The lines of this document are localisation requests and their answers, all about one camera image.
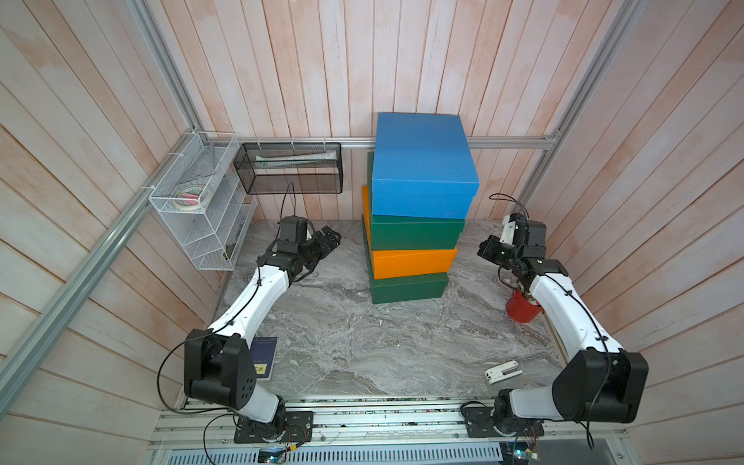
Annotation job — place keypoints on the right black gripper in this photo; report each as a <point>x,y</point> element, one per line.
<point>487,251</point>

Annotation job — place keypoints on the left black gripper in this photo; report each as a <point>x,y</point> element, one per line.
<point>329,234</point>

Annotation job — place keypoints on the orange shoebox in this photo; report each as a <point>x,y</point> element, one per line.
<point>408,246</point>

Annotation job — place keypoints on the blue shoebox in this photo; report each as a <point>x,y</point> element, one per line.
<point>422,167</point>

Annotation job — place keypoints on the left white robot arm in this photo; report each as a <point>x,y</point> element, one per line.
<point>218,365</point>

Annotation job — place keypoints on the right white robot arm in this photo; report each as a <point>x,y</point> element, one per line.
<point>602,382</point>

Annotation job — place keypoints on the red pen cup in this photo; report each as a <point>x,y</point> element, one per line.
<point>521,310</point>

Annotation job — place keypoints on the paper in mesh basket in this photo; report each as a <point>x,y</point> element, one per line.
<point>299,161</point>

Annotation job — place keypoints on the white stapler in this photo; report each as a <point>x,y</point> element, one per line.
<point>503,372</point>

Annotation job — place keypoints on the dark blue notebook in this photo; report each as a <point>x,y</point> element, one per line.
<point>263,354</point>

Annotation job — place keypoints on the tape roll in shelf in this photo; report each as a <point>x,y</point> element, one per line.
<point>191,198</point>

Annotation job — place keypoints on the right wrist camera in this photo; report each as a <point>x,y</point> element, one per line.
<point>508,233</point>

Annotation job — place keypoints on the black mesh wall basket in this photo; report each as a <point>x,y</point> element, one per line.
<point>276,181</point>

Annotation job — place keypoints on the white wire wall shelf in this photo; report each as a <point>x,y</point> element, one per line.
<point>211,237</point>

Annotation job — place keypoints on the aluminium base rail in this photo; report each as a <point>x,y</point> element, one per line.
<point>381,430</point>

